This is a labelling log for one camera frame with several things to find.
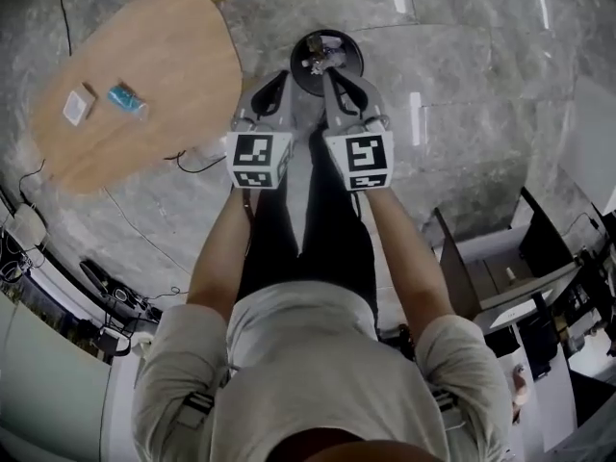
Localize black mesh waste bin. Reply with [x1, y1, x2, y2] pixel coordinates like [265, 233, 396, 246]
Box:
[290, 28, 365, 98]

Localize black power cable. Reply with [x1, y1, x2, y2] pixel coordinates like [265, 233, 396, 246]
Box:
[163, 149, 227, 175]

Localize thin black cable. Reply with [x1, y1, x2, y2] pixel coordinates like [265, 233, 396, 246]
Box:
[57, 0, 73, 57]

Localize oval wooden table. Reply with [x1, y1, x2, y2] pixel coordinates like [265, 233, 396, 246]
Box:
[29, 0, 244, 195]

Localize grey harness strap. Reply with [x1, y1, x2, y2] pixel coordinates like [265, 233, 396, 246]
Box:
[427, 385, 466, 427]
[172, 387, 216, 427]

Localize person's black trousers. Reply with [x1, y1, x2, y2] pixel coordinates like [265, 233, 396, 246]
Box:
[235, 127, 379, 341]

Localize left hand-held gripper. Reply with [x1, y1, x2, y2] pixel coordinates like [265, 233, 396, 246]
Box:
[224, 69, 295, 192]

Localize white table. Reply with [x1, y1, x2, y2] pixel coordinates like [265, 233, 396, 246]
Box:
[557, 74, 616, 216]

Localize blue wrapper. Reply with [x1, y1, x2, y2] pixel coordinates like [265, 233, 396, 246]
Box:
[106, 82, 150, 124]

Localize white plastic tray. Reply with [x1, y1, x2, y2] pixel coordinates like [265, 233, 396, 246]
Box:
[61, 82, 97, 127]

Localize white round floor device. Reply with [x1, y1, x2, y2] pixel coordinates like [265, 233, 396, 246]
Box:
[12, 203, 49, 249]

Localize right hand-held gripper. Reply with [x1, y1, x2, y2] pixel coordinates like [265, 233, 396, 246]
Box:
[320, 67, 396, 193]

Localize person's left forearm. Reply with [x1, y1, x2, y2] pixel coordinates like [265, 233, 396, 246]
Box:
[186, 188, 256, 317]

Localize brown wooden cabinet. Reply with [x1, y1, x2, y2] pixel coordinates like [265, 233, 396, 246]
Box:
[430, 188, 583, 326]

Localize person's grey shirt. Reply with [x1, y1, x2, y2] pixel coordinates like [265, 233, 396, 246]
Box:
[132, 281, 511, 462]

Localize person's right forearm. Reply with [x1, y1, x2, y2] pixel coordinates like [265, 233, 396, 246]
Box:
[365, 188, 456, 341]

